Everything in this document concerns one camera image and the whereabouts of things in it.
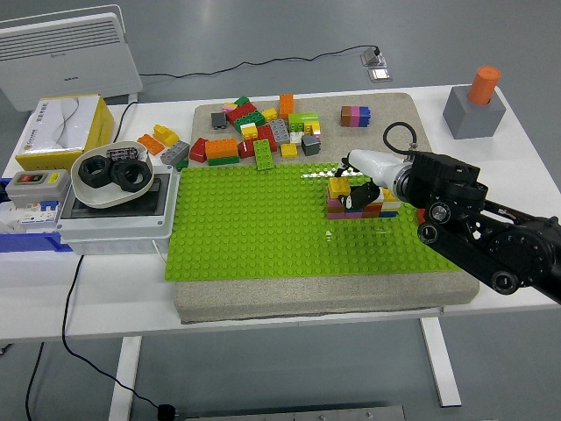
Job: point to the large black hex nut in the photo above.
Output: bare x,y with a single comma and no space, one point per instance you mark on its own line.
85,173
117,177

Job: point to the open metal floor socket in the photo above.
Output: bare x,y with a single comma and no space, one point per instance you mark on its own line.
372,57

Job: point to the orange flat toy brick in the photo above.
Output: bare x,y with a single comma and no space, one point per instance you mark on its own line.
150,142

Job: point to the white bowl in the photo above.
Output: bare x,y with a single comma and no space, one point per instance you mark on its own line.
101,197

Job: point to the blue toy brick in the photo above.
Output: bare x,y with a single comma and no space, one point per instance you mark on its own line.
389,213

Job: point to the orange cylinder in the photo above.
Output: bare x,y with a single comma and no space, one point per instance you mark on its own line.
482,85

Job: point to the small black terminal part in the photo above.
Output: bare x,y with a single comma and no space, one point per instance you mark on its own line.
122,153

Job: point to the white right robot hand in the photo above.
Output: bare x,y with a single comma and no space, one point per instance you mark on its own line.
374,166

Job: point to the white table leg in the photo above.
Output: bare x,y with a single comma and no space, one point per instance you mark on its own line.
125,377
440,364

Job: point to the small white toy brick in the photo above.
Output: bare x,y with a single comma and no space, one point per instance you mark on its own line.
296,138

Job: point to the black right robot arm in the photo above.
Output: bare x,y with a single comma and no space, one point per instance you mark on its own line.
447,180

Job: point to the yellow white toy brick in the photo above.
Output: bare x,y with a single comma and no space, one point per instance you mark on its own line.
249,130

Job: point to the dark grey toy brick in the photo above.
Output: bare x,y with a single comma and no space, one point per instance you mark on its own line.
218,120

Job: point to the red sloped toy brick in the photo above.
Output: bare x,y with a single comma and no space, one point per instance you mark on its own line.
198,150

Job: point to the orange long toy brick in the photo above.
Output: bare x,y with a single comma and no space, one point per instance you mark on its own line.
286,105
221,149

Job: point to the pale yellow toy brick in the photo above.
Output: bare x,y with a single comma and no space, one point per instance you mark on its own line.
390,205

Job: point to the small yellow pink brick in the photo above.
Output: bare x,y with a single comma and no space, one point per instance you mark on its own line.
313,128

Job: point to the green long toy brick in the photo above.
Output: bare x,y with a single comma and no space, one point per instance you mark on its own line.
223,161

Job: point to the grey-brown foam mat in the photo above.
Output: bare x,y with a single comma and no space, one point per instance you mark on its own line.
307,302

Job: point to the orange square toy brick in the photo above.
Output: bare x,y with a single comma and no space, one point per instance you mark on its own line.
376,207

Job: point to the dark grey sloped brick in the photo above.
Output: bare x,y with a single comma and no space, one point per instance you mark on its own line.
310,144

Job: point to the grey long toy brick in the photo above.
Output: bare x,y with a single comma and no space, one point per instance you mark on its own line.
279,130
175,152

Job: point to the grey push-button switch box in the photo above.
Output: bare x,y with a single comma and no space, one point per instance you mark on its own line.
35,186

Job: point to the small dark green brick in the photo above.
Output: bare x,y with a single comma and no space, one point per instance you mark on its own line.
182,165

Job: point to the large lime toy brick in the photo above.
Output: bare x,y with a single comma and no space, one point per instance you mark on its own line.
302,120

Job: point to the blue plastic bin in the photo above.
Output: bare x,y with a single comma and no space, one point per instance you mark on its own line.
26,243

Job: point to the yellow square toy brick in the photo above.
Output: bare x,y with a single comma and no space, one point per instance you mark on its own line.
339,186
391,196

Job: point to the green studded baseplate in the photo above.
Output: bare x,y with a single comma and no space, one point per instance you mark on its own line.
263,219

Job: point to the large red toy brick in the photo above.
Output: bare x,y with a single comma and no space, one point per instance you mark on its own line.
240,113

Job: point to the yellow sloped toy brick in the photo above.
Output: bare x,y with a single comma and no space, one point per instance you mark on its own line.
165,133

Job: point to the grey block holder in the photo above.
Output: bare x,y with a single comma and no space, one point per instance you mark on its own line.
473,120

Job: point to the yellow white tissue box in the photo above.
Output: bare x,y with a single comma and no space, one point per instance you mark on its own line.
57,127

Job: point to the lime long toy brick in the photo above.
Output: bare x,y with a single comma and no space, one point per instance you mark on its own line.
264,153

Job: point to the white electrical enclosure box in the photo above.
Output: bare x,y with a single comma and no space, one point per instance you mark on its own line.
114,228

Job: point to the small green toy brick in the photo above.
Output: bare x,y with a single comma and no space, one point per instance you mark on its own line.
241,101

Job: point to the white blue circuit breaker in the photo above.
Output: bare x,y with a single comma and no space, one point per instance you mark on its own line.
35,215

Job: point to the closed metal floor socket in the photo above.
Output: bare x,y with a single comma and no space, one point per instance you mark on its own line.
380,74

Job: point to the dark green long brick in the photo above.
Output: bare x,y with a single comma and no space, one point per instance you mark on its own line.
250,119

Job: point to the white panel heater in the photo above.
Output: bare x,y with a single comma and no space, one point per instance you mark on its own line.
66,66

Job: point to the small pink white brick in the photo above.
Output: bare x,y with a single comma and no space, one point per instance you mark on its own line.
229,106

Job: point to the magenta square toy brick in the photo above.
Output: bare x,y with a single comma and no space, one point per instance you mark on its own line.
334,201

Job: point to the red square toy brick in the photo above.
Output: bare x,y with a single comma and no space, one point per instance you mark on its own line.
421,216

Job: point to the multicolour stacked brick tower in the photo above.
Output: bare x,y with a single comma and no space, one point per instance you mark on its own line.
355,117

